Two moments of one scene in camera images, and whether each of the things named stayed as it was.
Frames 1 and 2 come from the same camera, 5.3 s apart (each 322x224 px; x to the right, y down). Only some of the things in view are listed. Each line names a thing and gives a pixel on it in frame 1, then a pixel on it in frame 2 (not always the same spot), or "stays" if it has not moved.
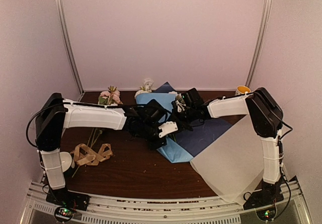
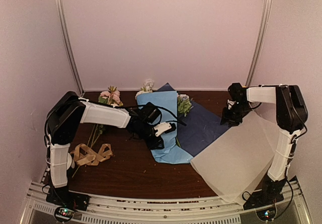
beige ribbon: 83,154 stays
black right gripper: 174,110 -> 225,118
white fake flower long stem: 148,84 stays
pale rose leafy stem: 179,102 stays
